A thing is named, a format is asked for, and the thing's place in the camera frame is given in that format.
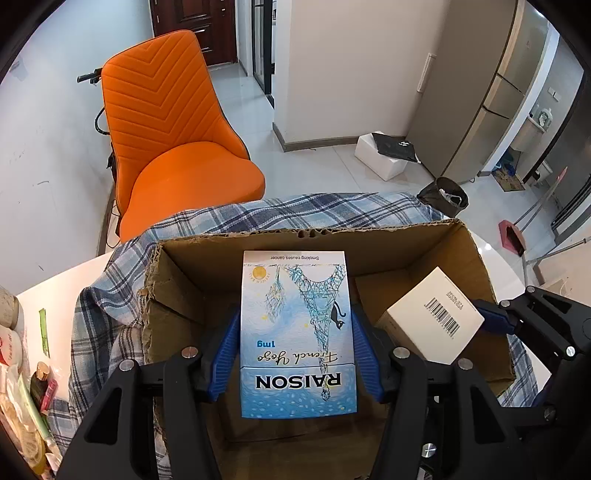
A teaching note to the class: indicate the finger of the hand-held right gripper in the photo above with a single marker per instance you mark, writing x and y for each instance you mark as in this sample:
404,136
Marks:
491,318
549,415

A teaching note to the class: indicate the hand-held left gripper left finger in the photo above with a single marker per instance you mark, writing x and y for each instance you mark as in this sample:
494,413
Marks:
222,364

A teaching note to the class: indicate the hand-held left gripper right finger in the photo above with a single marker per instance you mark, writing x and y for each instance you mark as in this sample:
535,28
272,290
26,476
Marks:
369,362

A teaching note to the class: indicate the small white barcode box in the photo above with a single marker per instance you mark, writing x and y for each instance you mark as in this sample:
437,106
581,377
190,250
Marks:
429,318

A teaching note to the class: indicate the blue printed box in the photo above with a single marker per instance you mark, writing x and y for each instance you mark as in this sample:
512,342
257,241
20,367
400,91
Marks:
295,332

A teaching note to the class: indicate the cardboard box with pretzel print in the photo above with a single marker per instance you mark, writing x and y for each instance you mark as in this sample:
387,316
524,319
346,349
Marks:
198,267

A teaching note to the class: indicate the red dustpan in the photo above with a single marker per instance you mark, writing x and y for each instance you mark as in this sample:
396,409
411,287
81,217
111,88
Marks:
512,237

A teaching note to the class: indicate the blue plaid blanket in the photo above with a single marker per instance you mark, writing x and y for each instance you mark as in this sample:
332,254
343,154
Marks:
111,323

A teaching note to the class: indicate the black trash bin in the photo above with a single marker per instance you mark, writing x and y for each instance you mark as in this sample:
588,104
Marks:
441,194

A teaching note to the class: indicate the brown doormat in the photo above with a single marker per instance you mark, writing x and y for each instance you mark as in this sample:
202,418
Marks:
508,179

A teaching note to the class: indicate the green paper strip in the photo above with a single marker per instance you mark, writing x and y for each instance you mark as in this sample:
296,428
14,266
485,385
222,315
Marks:
43,332

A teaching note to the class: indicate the white foam box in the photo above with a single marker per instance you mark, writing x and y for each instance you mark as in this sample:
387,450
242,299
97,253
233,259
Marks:
388,166

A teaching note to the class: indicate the white sink cabinet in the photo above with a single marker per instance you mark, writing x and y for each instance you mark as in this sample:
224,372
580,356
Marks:
528,136

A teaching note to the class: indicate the orange upholstered chair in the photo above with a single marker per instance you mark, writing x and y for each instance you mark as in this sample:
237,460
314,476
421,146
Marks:
184,175

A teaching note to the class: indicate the black plastic bag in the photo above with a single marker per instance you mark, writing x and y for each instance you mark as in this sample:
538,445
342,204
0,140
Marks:
397,145

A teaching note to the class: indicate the pile of assorted packets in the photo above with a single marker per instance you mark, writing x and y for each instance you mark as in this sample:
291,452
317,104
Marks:
23,406

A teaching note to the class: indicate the beige refrigerator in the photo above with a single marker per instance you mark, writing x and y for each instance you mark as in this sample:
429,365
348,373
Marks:
461,92

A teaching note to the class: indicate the glass sliding door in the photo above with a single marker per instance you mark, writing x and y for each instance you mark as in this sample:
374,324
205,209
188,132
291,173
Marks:
263,46

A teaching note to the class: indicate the dark brown door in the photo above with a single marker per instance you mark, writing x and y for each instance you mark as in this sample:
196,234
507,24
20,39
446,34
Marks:
207,27

